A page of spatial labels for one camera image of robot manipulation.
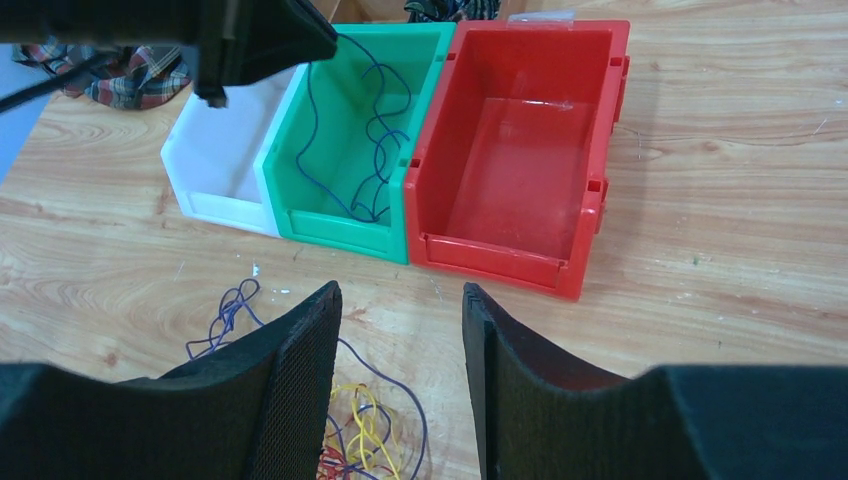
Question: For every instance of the wooden compartment tray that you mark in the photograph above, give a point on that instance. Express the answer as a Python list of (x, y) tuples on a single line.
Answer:
[(345, 11)]

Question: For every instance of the rolled green patterned tie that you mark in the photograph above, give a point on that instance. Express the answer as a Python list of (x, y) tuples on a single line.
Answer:
[(423, 11)]

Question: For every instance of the plaid cloth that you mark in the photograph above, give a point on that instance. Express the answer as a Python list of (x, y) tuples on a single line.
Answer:
[(136, 78)]

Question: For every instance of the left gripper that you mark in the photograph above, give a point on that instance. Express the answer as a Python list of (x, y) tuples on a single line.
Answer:
[(263, 39)]

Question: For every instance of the white plastic bin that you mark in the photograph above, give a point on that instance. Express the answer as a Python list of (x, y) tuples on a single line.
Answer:
[(214, 156)]

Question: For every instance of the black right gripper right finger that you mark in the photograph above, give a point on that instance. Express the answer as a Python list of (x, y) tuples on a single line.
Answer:
[(541, 412)]

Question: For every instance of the green plastic bin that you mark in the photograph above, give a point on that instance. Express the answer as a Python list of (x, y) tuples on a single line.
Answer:
[(337, 164)]

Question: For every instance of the red plastic bin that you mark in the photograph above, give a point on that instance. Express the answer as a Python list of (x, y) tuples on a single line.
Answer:
[(508, 179)]

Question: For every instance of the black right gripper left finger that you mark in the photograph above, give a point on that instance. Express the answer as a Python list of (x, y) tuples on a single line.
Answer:
[(255, 409)]

